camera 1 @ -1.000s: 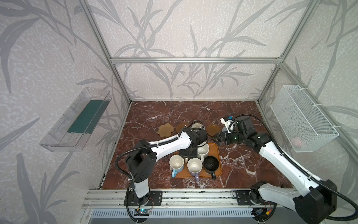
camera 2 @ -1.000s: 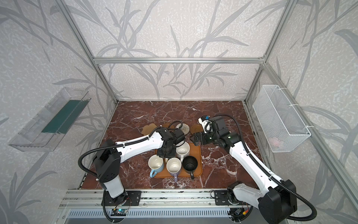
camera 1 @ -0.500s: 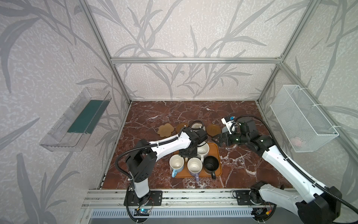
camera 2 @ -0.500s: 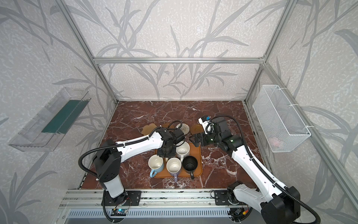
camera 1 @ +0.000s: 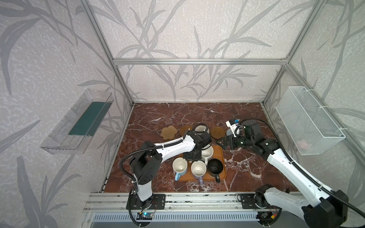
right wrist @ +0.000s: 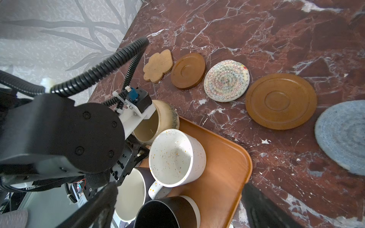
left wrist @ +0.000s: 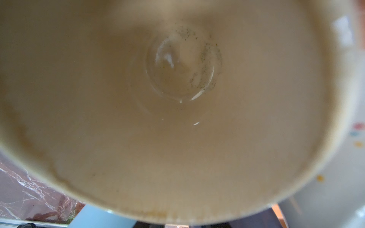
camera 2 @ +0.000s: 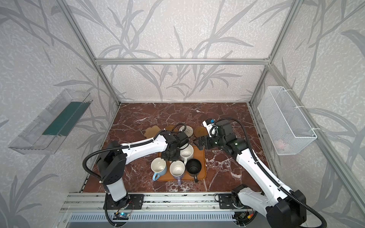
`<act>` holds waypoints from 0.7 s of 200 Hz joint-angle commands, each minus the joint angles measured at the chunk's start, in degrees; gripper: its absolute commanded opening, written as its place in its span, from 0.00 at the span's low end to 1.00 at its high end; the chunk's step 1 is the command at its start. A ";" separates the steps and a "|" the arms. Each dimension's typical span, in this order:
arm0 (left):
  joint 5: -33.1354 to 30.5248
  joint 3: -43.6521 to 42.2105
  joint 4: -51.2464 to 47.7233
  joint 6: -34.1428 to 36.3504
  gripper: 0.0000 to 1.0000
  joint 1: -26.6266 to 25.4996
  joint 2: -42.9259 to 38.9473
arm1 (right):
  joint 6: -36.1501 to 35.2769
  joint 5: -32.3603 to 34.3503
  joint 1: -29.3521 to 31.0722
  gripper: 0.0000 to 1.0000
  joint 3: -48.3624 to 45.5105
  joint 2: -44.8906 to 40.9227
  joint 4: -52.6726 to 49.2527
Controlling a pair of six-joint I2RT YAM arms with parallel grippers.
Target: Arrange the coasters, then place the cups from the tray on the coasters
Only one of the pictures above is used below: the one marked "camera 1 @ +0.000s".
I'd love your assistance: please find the pink object in basket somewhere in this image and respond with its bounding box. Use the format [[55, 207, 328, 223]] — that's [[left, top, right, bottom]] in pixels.
[[296, 140, 312, 151]]

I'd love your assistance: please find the aluminium front rail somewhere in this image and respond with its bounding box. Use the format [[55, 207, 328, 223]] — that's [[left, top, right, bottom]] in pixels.
[[83, 190, 309, 213]]

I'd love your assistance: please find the round wooden saucer coaster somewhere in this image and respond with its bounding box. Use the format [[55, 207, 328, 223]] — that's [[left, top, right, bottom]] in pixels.
[[210, 126, 226, 140]]

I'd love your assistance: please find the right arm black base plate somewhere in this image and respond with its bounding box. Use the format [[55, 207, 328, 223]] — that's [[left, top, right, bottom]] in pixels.
[[237, 193, 280, 211]]

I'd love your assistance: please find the light blue mug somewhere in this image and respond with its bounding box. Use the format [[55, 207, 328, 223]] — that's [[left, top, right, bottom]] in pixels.
[[173, 157, 188, 181]]

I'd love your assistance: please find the white wire mesh basket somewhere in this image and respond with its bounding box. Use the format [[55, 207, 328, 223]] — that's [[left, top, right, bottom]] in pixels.
[[276, 86, 346, 155]]

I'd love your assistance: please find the grey round felt coaster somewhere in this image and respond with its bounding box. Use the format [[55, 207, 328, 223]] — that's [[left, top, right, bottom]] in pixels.
[[226, 129, 233, 136]]

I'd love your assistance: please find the flower-shaped cork coaster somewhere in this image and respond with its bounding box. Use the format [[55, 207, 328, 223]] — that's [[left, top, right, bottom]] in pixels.
[[160, 125, 178, 140]]

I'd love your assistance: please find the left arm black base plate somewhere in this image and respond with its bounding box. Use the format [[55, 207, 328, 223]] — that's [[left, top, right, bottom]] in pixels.
[[126, 193, 166, 210]]

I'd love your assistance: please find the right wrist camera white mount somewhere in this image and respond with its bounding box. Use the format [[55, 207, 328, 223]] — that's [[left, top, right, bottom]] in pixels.
[[226, 119, 241, 138]]

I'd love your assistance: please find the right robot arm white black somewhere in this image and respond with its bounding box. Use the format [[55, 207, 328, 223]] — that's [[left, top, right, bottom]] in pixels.
[[216, 118, 365, 228]]

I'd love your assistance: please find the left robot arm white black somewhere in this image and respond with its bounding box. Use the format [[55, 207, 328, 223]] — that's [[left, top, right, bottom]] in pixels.
[[119, 130, 212, 203]]

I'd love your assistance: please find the woven multicolour round coaster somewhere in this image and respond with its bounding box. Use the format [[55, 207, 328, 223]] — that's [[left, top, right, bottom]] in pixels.
[[193, 123, 210, 134]]

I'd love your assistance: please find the purple mug white inside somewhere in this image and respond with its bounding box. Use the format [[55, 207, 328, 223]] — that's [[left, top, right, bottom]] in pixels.
[[191, 161, 207, 185]]

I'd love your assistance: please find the black mug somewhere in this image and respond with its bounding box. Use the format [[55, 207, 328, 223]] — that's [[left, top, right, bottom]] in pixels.
[[207, 159, 224, 183]]

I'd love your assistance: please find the right electronics board with wires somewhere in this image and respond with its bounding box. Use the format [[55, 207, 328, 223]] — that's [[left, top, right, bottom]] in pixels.
[[256, 211, 278, 223]]

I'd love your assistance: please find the white speckled mug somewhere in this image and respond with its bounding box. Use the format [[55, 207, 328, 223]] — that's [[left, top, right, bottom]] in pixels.
[[201, 146, 214, 165]]

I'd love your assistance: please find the green circuit board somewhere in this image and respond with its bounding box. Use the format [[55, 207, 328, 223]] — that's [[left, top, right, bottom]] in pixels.
[[136, 212, 154, 221]]

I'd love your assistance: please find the orange rectangular tray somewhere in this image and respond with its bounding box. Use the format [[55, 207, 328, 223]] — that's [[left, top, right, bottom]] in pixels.
[[176, 145, 226, 184]]

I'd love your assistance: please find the dark round wooden coaster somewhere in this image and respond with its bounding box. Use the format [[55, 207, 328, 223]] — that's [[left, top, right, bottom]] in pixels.
[[179, 125, 193, 136]]

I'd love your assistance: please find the clear plastic wall bin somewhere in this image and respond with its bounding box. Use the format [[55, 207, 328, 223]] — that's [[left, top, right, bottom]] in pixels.
[[40, 89, 114, 155]]

